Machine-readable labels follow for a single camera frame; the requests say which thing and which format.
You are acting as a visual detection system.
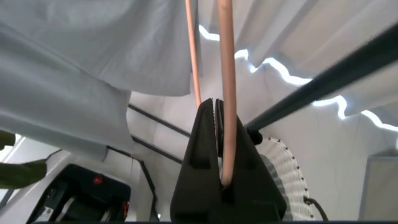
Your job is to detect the green garment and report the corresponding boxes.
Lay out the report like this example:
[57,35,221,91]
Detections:
[0,130,48,190]

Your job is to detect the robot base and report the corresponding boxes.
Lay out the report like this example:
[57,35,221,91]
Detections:
[0,149,161,223]

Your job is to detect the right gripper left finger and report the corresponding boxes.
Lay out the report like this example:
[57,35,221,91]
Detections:
[169,98,223,222]

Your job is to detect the pink clothes hanger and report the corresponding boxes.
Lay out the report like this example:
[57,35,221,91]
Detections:
[185,0,238,188]

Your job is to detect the black clothes rack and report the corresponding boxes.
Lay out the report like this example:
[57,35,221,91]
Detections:
[127,23,398,166]

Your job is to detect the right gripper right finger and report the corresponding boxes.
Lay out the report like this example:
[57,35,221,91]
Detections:
[214,98,287,222]

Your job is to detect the pale grey shorts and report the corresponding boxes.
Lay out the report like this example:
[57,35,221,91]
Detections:
[0,0,200,162]

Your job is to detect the white laundry basket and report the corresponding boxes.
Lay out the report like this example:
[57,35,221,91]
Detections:
[256,136,330,222]

